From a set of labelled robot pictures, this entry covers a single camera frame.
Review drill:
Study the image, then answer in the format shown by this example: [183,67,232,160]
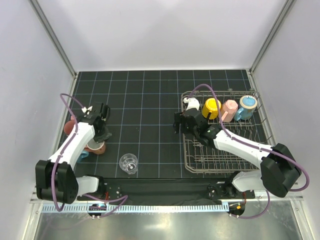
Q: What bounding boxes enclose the brown floral mug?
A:
[84,141,106,155]

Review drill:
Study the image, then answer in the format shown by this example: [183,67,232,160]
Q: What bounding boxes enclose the yellow mug black handle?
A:
[201,97,222,120]

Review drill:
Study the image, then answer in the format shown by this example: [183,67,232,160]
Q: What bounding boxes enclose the pink faceted mug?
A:
[221,99,238,123]

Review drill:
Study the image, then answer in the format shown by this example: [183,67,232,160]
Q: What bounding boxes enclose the blue butterfly mug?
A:
[234,95,258,121]

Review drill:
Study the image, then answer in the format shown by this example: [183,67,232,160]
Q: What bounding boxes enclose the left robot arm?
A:
[35,103,112,204]

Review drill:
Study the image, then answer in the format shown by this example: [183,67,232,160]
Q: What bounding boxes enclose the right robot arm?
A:
[173,108,302,198]

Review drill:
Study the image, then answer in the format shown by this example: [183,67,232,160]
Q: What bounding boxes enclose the clear glass tumbler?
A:
[119,153,138,175]

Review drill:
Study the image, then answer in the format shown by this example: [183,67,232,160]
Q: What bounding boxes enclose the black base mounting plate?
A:
[91,178,255,206]

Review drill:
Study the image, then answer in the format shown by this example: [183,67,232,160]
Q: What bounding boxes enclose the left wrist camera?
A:
[81,106,93,114]

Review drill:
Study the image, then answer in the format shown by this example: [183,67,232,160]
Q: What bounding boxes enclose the white mug blue handle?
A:
[77,150,89,163]

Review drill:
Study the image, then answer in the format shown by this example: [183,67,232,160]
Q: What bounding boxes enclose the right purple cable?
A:
[188,83,310,220]

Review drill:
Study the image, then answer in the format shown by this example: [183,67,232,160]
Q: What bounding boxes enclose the grey wire dish rack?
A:
[173,90,273,174]

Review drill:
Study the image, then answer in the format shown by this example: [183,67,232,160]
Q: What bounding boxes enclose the white slotted cable duct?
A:
[41,202,230,214]

